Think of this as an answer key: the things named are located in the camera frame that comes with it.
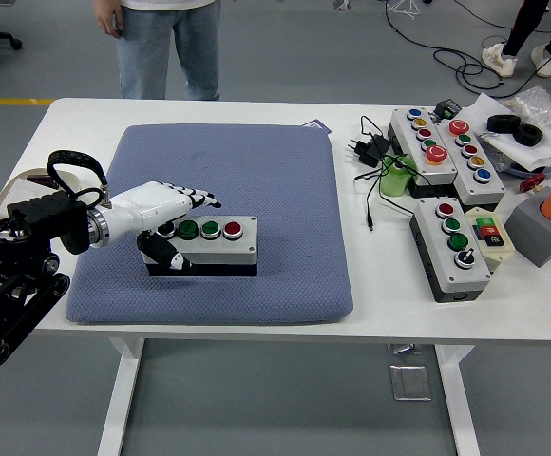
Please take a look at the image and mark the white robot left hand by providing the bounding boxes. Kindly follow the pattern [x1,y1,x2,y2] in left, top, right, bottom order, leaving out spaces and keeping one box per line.
[102,180,223,273]

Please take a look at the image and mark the blue-grey fabric mat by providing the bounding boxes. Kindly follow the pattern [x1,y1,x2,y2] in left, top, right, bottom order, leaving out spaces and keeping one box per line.
[65,123,355,327]

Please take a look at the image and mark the black foam ring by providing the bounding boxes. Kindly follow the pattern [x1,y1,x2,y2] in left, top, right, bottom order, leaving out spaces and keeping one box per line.
[514,123,545,147]
[487,113,519,133]

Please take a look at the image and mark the grey block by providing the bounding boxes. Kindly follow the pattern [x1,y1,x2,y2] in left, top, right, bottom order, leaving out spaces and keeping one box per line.
[503,185,551,269]

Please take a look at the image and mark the grey five-button control box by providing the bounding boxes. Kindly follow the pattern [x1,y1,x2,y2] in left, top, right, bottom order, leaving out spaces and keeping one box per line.
[434,118,507,207]
[388,107,462,200]

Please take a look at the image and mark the white foam sheet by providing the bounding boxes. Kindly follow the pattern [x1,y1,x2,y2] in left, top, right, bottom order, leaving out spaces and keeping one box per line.
[458,92,551,173]

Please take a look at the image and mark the cream three-button switch box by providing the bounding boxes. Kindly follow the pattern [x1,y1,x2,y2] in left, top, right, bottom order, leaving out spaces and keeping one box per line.
[463,207,516,272]

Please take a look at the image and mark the clear bubble wrap bag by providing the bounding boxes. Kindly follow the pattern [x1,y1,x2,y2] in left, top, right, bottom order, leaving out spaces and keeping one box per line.
[503,85,551,139]

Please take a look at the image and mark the green plastic cylinder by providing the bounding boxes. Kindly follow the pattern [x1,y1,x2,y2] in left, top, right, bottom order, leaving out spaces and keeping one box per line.
[379,154,419,199]

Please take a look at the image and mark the black adapter cord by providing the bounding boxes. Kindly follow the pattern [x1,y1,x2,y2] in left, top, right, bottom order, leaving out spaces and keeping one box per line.
[353,115,424,233]

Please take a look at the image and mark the white table leg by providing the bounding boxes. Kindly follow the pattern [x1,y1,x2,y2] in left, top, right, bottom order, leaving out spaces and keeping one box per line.
[434,344,481,456]
[97,337,146,456]

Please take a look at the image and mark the person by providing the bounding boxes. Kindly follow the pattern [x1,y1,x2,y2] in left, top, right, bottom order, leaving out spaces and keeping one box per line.
[482,0,551,79]
[92,0,222,101]

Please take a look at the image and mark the small black terminal module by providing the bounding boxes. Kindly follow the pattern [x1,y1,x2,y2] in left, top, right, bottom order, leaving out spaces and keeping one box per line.
[432,98,464,120]

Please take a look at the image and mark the black floor cables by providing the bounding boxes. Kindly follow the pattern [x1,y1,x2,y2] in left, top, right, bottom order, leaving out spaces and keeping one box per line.
[384,0,551,94]

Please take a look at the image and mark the grey four-button control box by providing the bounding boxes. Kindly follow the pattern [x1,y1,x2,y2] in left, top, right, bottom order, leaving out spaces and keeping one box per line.
[408,197,493,304]
[144,216,260,277]

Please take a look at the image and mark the small red plastic part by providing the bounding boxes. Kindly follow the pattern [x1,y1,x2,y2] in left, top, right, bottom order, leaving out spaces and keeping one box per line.
[518,174,547,194]

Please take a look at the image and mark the black power adapter plug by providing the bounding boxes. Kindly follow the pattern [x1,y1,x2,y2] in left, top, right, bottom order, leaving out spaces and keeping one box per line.
[349,134,393,168]

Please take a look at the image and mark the white tray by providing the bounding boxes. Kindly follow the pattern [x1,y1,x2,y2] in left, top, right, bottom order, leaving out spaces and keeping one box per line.
[0,165,80,222]

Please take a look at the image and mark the silver floor socket plate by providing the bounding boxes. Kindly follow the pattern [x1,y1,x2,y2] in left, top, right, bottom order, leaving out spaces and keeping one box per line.
[389,364,433,402]

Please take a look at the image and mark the purple card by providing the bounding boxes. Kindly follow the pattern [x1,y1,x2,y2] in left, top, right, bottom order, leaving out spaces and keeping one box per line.
[301,118,333,137]

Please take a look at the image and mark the person's right hand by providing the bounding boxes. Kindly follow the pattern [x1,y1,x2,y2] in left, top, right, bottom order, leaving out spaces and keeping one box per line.
[93,0,125,39]

